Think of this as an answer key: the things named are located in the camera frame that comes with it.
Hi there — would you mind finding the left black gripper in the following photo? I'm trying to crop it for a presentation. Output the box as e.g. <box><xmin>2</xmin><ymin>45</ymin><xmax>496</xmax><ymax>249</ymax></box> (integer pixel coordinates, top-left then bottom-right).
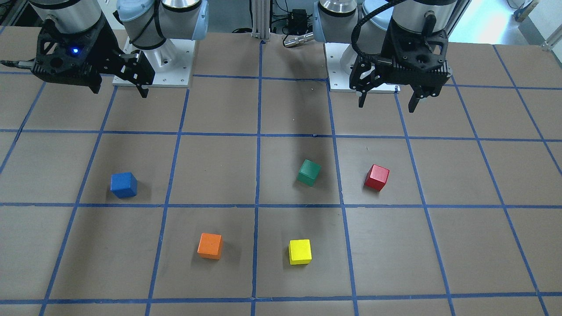
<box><xmin>349</xmin><ymin>27</ymin><xmax>452</xmax><ymax>113</ymax></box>

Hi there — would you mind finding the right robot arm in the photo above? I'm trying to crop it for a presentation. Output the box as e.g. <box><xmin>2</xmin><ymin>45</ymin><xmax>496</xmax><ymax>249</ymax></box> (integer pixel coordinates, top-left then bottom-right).
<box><xmin>16</xmin><ymin>0</ymin><xmax>209</xmax><ymax>98</ymax></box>

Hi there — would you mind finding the green block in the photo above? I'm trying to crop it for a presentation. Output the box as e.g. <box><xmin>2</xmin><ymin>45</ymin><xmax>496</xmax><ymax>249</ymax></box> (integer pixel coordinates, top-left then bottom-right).
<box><xmin>297</xmin><ymin>159</ymin><xmax>321</xmax><ymax>187</ymax></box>

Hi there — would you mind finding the yellow block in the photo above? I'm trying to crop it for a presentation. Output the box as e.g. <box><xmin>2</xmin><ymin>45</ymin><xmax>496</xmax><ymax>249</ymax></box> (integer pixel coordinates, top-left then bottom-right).
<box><xmin>288</xmin><ymin>239</ymin><xmax>312</xmax><ymax>265</ymax></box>

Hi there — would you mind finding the orange block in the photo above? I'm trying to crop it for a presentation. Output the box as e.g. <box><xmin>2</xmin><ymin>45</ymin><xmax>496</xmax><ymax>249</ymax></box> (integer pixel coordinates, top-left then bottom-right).
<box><xmin>197</xmin><ymin>233</ymin><xmax>223</xmax><ymax>260</ymax></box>

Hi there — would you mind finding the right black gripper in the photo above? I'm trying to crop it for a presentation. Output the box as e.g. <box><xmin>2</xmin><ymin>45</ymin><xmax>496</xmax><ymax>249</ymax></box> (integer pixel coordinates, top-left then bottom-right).
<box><xmin>32</xmin><ymin>18</ymin><xmax>156</xmax><ymax>98</ymax></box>

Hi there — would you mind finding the aluminium frame post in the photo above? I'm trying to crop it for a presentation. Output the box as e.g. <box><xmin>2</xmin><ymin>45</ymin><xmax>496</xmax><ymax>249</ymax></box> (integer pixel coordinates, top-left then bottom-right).
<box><xmin>250</xmin><ymin>0</ymin><xmax>271</xmax><ymax>42</ymax></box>

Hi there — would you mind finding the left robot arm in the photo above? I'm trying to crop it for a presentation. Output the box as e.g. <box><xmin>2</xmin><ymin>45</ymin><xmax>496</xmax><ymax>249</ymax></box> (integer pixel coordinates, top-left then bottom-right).
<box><xmin>313</xmin><ymin>0</ymin><xmax>456</xmax><ymax>113</ymax></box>

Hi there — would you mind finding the blue block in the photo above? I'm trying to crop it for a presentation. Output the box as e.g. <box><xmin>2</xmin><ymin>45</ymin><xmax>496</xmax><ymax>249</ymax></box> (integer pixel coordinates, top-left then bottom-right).
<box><xmin>110</xmin><ymin>172</ymin><xmax>138</xmax><ymax>198</ymax></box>

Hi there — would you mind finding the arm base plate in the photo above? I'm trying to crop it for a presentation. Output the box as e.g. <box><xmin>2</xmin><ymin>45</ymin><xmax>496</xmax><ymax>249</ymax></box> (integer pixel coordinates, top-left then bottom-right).
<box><xmin>144</xmin><ymin>39</ymin><xmax>198</xmax><ymax>88</ymax></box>
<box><xmin>324</xmin><ymin>42</ymin><xmax>401</xmax><ymax>93</ymax></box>

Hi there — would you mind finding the red block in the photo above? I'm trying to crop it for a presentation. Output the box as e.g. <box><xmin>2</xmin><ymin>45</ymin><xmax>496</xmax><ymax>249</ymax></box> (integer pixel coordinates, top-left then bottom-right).
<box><xmin>364</xmin><ymin>164</ymin><xmax>390</xmax><ymax>191</ymax></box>

